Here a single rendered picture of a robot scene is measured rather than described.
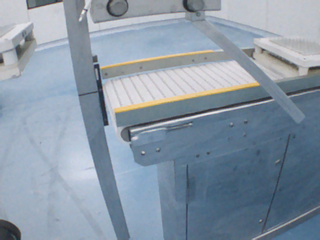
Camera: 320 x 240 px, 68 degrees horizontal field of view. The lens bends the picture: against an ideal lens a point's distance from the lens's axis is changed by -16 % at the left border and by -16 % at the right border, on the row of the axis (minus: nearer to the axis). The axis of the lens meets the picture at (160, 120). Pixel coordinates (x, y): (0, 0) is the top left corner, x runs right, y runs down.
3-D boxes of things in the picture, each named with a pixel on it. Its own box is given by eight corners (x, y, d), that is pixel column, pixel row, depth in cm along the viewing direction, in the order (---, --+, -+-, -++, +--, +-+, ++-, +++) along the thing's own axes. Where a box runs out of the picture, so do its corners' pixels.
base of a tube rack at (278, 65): (301, 85, 65) (302, 77, 64) (252, 58, 85) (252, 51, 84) (350, 76, 70) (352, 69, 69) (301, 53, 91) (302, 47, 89)
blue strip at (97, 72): (104, 126, 83) (93, 64, 73) (104, 125, 83) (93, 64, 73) (109, 125, 83) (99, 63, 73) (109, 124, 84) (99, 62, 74)
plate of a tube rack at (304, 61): (304, 68, 62) (304, 60, 61) (252, 44, 83) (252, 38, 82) (353, 61, 68) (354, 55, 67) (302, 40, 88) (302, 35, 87)
